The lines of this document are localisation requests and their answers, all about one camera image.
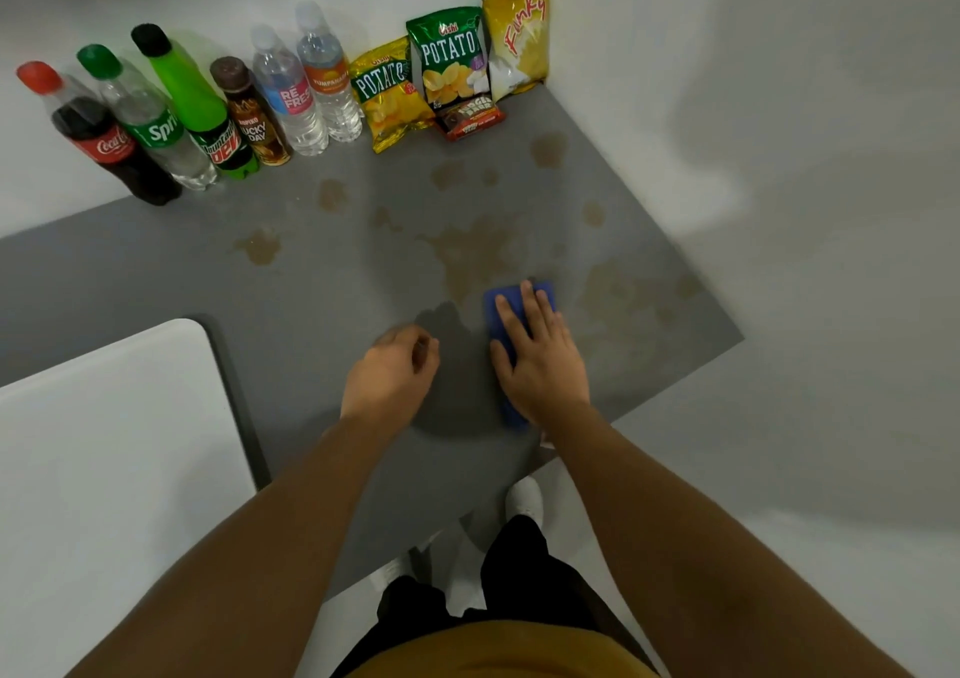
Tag person's right hand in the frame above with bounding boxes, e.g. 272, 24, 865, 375
489, 280, 592, 428

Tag person's left hand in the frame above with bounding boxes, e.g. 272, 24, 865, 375
340, 324, 442, 433

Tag blue sponge cloth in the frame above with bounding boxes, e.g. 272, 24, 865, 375
482, 280, 558, 430

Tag person's left forearm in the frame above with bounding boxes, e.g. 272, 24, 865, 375
66, 411, 415, 678

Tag person's right forearm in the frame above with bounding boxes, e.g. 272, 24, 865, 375
538, 403, 915, 678

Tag brown liquid spill patches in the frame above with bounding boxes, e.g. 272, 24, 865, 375
231, 130, 706, 371

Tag person's white right shoe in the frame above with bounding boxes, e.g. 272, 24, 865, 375
504, 475, 545, 530

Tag person's white shoe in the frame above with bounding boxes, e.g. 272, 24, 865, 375
504, 475, 545, 530
369, 552, 415, 596

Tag small red snack packet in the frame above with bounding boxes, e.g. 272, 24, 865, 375
436, 96, 507, 142

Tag person's black shorts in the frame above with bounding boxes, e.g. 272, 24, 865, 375
330, 514, 661, 678

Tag person's white left shoe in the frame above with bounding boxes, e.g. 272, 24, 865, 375
369, 552, 415, 596

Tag yellow potato chips bag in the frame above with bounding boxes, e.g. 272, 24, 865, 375
348, 35, 438, 155

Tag green potato chips bag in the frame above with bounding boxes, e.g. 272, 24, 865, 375
405, 6, 493, 112

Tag tall yellow snack bag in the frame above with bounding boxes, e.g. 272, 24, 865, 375
480, 0, 552, 103

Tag water bottle with pink label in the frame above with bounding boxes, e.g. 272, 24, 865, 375
250, 24, 330, 157

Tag brown coffee drink bottle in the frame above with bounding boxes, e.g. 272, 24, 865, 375
209, 55, 293, 168

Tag person's yellow shirt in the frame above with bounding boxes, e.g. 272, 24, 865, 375
346, 619, 661, 678

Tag water bottle with orange label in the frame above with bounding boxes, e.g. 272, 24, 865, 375
294, 0, 364, 144

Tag green soda bottle black cap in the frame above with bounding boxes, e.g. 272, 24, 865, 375
131, 22, 261, 181

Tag white chair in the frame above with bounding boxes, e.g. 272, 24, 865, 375
0, 316, 273, 678

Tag clear soda bottle green cap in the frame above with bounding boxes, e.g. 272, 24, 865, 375
76, 43, 219, 192

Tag cola bottle with red cap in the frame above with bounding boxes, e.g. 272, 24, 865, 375
16, 61, 183, 207

